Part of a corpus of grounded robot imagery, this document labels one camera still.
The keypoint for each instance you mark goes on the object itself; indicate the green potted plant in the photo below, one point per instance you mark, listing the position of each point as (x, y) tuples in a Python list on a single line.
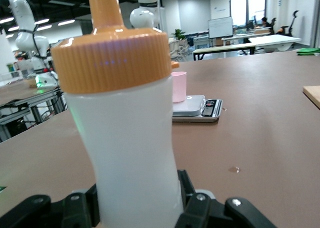
[(179, 34)]

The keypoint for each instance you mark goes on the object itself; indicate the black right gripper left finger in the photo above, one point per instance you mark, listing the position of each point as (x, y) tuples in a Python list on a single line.
[(50, 213)]

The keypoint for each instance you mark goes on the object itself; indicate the translucent squeeze bottle orange cap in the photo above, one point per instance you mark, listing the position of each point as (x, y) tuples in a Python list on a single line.
[(130, 137)]

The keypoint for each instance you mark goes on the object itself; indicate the aluminium frame workbench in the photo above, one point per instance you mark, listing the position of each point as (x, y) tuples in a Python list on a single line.
[(27, 105)]

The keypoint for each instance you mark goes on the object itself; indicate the green cloth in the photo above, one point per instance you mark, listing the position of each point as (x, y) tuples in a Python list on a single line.
[(308, 51)]

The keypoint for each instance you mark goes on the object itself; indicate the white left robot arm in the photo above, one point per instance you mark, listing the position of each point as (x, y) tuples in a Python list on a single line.
[(25, 41)]

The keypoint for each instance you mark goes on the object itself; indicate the silver digital kitchen scale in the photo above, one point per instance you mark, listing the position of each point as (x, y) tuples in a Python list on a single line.
[(197, 110)]

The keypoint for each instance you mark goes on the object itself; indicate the seated person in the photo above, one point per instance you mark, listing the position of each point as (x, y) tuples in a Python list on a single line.
[(265, 22)]

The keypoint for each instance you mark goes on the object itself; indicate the wooden top office table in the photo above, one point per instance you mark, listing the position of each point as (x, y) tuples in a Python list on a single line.
[(222, 48)]

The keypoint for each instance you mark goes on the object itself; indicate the white office table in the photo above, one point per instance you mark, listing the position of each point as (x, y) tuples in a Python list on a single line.
[(275, 40)]

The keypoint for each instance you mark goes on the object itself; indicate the black office chair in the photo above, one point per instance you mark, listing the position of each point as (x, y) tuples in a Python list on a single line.
[(290, 27)]

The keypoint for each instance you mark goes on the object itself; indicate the pink plastic cup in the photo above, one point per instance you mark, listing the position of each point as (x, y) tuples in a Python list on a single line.
[(179, 87)]

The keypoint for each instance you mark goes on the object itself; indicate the whiteboard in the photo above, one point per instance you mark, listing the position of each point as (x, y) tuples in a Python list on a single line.
[(220, 27)]

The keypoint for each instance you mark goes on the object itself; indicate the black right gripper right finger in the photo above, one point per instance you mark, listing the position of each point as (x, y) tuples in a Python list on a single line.
[(215, 213)]

